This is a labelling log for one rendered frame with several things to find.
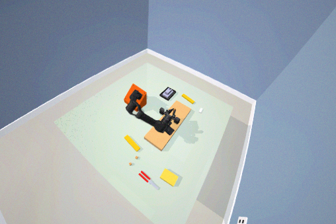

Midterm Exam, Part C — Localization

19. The yellow long bar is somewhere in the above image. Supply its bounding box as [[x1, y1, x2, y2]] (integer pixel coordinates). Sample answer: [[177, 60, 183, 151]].
[[124, 135, 140, 152], [182, 94, 194, 104]]

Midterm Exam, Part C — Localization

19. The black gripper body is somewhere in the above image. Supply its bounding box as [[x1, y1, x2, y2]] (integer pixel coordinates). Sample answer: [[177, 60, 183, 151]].
[[159, 107, 181, 124]]

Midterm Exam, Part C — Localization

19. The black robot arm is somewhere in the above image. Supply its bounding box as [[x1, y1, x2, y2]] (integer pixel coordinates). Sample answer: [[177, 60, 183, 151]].
[[126, 89, 175, 135]]

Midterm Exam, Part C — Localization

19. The yellow rectangular block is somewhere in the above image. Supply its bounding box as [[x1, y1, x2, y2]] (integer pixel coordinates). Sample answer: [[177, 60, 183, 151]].
[[160, 168, 178, 186]]

